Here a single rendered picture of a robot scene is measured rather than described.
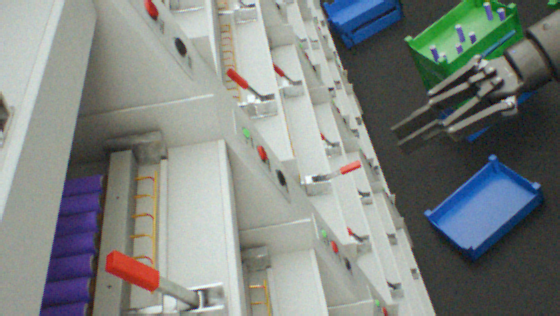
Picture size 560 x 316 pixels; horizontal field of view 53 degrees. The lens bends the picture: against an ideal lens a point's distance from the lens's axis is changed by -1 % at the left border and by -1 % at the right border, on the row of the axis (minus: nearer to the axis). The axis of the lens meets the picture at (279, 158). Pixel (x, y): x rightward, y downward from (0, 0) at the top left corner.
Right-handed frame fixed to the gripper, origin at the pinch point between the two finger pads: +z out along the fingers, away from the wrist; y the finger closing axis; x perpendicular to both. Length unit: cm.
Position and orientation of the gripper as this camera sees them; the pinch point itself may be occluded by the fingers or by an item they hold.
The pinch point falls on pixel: (417, 130)
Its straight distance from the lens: 91.6
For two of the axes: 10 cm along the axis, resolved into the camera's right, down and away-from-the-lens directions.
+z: -8.0, 5.1, 3.2
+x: -5.8, -5.3, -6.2
